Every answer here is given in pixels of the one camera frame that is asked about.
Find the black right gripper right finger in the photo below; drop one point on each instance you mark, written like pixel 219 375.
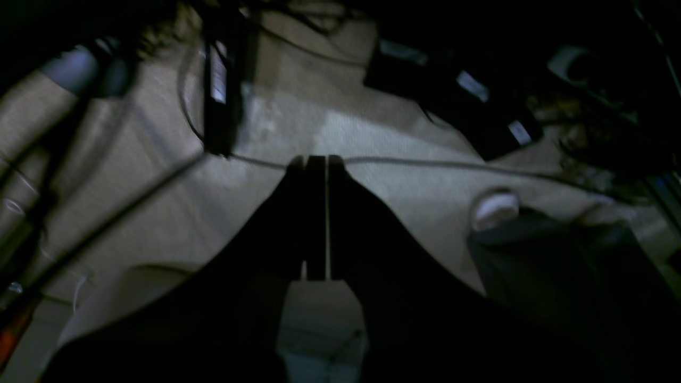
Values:
pixel 424 324

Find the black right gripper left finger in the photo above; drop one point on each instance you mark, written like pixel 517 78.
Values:
pixel 182 323

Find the white shoe tip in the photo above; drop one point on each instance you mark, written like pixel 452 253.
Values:
pixel 492 208

